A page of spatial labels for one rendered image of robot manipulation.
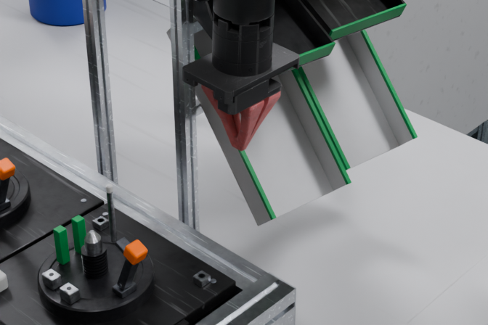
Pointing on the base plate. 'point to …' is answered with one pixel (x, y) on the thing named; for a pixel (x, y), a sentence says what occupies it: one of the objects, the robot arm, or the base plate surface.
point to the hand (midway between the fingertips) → (239, 141)
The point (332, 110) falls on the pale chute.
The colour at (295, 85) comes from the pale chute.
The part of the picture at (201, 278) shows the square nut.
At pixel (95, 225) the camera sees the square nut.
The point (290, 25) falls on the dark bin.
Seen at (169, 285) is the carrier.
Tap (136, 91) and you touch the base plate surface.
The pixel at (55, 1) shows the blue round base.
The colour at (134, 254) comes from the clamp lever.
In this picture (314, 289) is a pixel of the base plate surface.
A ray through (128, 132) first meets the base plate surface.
